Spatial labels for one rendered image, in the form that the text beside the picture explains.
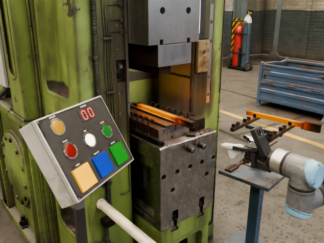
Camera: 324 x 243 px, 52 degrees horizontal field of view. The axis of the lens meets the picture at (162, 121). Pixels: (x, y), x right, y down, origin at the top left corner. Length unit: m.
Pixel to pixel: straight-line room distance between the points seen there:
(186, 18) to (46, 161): 0.88
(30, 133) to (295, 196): 0.89
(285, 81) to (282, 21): 5.39
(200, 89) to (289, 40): 8.69
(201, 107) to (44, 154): 1.09
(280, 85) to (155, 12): 4.15
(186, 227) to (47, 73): 1.07
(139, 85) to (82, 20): 0.73
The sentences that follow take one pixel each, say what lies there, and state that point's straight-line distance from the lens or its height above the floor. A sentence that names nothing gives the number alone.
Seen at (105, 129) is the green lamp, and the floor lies 1.10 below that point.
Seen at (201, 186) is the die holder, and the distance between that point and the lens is 1.80.
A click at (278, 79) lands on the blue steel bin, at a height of 0.48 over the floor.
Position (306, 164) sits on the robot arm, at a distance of 1.21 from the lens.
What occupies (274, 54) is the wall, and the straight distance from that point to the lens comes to 10.76.
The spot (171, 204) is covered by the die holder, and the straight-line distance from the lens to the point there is 1.69.
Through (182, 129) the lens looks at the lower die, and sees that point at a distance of 1.64.
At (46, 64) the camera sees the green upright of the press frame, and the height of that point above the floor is 1.25.
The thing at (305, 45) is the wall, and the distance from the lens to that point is 10.20.
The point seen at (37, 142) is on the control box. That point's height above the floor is 1.13.
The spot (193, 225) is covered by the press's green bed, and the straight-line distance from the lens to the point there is 1.89.
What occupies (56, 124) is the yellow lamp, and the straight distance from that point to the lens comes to 1.08.
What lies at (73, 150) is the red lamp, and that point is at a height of 1.09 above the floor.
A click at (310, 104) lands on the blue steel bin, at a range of 5.25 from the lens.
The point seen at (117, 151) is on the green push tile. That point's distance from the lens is 1.23.
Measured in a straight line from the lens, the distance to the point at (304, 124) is 1.94.
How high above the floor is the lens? 1.51
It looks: 19 degrees down
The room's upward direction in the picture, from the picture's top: straight up
